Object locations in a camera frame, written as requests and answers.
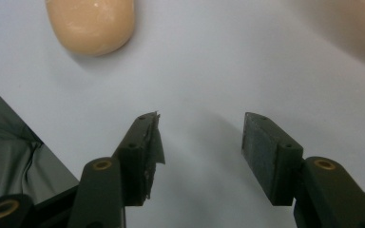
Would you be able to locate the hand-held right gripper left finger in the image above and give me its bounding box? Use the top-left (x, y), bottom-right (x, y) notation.
top-left (111, 110), bottom-right (166, 207)

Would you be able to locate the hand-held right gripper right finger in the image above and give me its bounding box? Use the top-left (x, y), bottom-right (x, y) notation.
top-left (240, 111), bottom-right (305, 207)

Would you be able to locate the dark grey cloth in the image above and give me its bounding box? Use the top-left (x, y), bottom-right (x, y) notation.
top-left (0, 75), bottom-right (80, 205)

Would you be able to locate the peach oval soap bar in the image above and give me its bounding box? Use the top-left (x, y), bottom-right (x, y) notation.
top-left (45, 0), bottom-right (137, 58)

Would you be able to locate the blurred beige object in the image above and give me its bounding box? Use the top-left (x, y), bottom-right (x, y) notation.
top-left (283, 0), bottom-right (365, 78)

